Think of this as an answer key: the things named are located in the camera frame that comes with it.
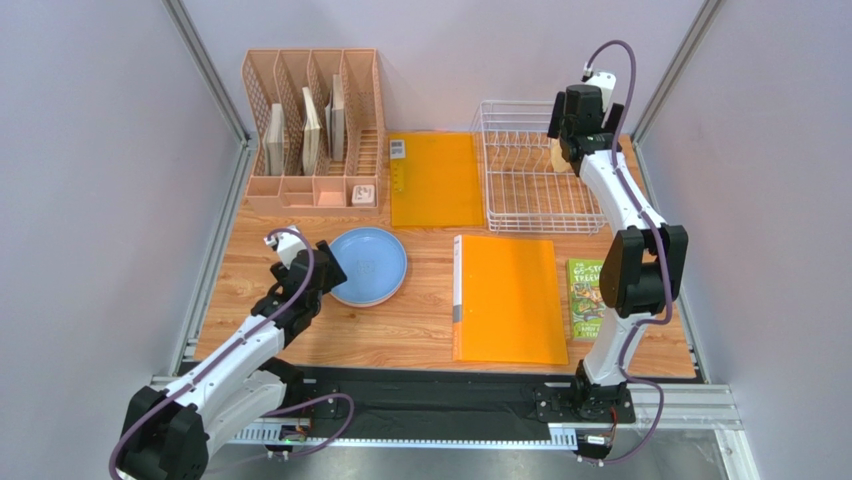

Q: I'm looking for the blue grey plate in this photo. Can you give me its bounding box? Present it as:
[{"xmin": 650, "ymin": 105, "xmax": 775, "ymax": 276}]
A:
[{"xmin": 330, "ymin": 227, "xmax": 408, "ymax": 301}]

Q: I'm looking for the tan wooden plate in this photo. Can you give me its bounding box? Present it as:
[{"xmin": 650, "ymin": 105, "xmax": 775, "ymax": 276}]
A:
[{"xmin": 550, "ymin": 139, "xmax": 572, "ymax": 173}]

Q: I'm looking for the yellow beige plate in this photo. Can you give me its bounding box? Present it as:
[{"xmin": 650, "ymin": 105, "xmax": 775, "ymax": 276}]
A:
[{"xmin": 331, "ymin": 292, "xmax": 394, "ymax": 308}]

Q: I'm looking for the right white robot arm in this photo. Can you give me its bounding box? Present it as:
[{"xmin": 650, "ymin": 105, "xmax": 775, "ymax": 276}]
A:
[{"xmin": 548, "ymin": 78, "xmax": 688, "ymax": 421}]

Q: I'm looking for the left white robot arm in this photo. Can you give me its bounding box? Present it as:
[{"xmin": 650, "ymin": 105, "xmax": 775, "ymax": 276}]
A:
[{"xmin": 108, "ymin": 227, "xmax": 347, "ymax": 479}]

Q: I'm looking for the white power adapter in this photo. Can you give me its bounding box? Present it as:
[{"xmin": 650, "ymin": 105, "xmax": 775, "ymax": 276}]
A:
[{"xmin": 351, "ymin": 184, "xmax": 377, "ymax": 208}]

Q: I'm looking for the black base mat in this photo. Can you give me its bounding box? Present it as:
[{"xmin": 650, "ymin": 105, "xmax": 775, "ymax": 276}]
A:
[{"xmin": 176, "ymin": 362, "xmax": 704, "ymax": 442}]

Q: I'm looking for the translucent orange document folder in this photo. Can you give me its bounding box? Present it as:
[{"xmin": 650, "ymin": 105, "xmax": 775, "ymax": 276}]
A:
[{"xmin": 389, "ymin": 132, "xmax": 484, "ymax": 229}]

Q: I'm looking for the middle beige book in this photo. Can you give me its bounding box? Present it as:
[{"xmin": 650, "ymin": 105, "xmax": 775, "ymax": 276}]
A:
[{"xmin": 302, "ymin": 87, "xmax": 321, "ymax": 176}]

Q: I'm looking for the beige book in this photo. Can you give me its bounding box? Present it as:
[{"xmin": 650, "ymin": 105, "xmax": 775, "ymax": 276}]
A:
[
  {"xmin": 264, "ymin": 103, "xmax": 286, "ymax": 176},
  {"xmin": 326, "ymin": 74, "xmax": 346, "ymax": 162},
  {"xmin": 302, "ymin": 87, "xmax": 321, "ymax": 176}
]

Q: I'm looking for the left beige book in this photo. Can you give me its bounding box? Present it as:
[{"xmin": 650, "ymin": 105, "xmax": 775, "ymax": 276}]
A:
[{"xmin": 264, "ymin": 103, "xmax": 286, "ymax": 176}]

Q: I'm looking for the pink plastic file organizer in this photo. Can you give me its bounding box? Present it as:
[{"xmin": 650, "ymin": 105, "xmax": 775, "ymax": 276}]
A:
[{"xmin": 241, "ymin": 48, "xmax": 388, "ymax": 217}]

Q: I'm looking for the right beige book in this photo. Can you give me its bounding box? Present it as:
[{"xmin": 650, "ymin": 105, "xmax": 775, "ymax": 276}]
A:
[{"xmin": 326, "ymin": 74, "xmax": 346, "ymax": 162}]

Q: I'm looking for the green treehouse book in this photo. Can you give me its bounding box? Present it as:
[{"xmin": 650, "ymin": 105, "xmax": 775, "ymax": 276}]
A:
[{"xmin": 566, "ymin": 259, "xmax": 606, "ymax": 341}]

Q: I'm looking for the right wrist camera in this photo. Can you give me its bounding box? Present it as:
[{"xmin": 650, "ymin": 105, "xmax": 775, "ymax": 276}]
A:
[{"xmin": 582, "ymin": 68, "xmax": 617, "ymax": 113}]

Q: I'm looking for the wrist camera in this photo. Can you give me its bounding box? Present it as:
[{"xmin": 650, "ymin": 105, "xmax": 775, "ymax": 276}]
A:
[
  {"xmin": 264, "ymin": 225, "xmax": 307, "ymax": 269},
  {"xmin": 582, "ymin": 68, "xmax": 617, "ymax": 113}
]

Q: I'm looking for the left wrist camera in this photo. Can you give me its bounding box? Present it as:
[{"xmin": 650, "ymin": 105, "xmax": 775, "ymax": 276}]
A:
[{"xmin": 264, "ymin": 225, "xmax": 307, "ymax": 269}]

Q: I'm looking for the white wire dish rack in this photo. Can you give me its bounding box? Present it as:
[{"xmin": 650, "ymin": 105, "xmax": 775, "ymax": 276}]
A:
[{"xmin": 472, "ymin": 100, "xmax": 606, "ymax": 234}]

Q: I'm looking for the left aluminium frame post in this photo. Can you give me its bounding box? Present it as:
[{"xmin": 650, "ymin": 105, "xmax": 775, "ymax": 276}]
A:
[{"xmin": 162, "ymin": 0, "xmax": 253, "ymax": 148}]

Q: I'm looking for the aluminium frame post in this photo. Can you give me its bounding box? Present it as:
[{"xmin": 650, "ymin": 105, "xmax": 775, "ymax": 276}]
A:
[
  {"xmin": 631, "ymin": 0, "xmax": 725, "ymax": 146},
  {"xmin": 162, "ymin": 0, "xmax": 253, "ymax": 148}
]

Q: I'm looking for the orange ring binder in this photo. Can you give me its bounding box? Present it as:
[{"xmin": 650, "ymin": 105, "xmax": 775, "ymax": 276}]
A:
[{"xmin": 452, "ymin": 234, "xmax": 569, "ymax": 365}]

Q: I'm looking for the right aluminium frame post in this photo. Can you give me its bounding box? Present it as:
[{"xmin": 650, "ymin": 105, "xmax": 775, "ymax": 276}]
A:
[{"xmin": 631, "ymin": 0, "xmax": 725, "ymax": 146}]

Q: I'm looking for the aluminium front rail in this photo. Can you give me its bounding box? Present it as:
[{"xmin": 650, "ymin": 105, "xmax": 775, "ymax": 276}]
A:
[{"xmin": 118, "ymin": 367, "xmax": 757, "ymax": 479}]

